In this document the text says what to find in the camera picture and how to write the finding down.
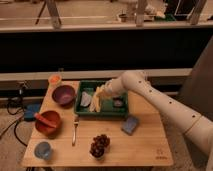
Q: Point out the grey cloth in tray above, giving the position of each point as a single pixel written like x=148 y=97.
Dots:
x=85 y=99

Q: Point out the blue box on floor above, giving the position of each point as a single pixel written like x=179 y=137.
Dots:
x=30 y=110

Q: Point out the small orange cup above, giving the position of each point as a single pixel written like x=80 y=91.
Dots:
x=54 y=79

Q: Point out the red spatula in bowl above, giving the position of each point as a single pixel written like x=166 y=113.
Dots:
x=44 y=120

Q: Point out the blue sponge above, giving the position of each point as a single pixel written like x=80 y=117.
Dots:
x=130 y=125

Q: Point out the purple bowl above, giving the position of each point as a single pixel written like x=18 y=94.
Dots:
x=63 y=95

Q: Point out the green plastic tray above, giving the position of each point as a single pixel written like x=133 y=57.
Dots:
x=107 y=108

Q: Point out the red bowl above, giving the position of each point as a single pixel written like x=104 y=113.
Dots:
x=52 y=116

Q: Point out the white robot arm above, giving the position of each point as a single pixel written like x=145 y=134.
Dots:
x=194 y=125

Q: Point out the blue cup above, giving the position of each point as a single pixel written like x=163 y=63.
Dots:
x=43 y=150

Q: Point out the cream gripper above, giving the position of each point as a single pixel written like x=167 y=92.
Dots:
x=105 y=91

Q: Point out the small round dark object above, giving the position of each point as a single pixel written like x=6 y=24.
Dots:
x=117 y=102

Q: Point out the dark grapes bunch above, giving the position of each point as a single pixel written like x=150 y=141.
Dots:
x=99 y=146

